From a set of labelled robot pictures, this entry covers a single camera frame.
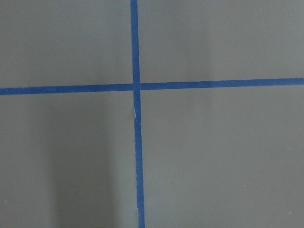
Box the blue tape strip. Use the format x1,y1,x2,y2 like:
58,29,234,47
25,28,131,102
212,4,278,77
0,77,304,96
130,0,142,124
133,117,146,228

